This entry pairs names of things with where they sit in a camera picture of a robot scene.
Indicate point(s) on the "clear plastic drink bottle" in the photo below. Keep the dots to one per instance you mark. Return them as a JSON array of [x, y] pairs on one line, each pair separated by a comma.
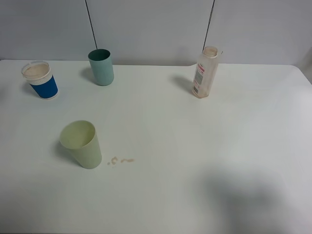
[[205, 71]]

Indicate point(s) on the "glass cup with blue sleeve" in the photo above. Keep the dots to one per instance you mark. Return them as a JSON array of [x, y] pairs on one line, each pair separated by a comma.
[[39, 76]]

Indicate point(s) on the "light green plastic cup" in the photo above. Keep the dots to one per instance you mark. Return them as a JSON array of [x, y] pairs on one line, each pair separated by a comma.
[[80, 139]]

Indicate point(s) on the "teal plastic cup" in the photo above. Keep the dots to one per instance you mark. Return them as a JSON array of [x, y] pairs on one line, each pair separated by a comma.
[[102, 67]]

